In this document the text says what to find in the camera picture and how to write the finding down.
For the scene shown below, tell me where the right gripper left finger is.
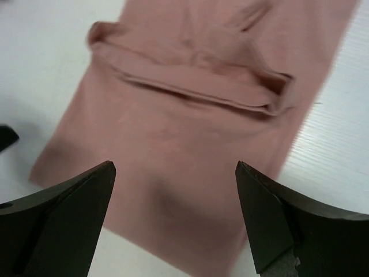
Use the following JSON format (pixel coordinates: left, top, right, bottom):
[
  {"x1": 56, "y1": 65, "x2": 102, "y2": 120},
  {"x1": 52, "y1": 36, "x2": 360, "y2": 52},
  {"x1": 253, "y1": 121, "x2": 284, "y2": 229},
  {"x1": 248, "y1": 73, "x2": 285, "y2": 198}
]
[{"x1": 1, "y1": 161, "x2": 116, "y2": 277}]

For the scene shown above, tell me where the pink t-shirt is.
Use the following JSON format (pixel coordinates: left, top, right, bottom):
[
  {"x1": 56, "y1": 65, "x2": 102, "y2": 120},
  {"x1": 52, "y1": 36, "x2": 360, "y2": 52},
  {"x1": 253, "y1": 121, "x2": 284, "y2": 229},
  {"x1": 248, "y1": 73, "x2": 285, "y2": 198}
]
[{"x1": 29, "y1": 1, "x2": 357, "y2": 276}]

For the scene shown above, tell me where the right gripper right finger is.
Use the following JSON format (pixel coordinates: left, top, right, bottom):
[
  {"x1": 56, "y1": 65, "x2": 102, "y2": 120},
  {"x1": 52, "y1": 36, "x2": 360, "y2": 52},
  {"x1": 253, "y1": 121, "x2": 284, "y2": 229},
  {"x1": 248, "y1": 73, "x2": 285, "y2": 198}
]
[{"x1": 236, "y1": 162, "x2": 368, "y2": 277}]

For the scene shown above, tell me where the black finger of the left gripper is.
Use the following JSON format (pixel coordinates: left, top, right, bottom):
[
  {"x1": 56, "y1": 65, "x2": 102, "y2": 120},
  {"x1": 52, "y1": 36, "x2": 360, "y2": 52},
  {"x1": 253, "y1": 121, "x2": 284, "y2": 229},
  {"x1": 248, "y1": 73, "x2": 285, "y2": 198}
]
[{"x1": 0, "y1": 125, "x2": 20, "y2": 152}]

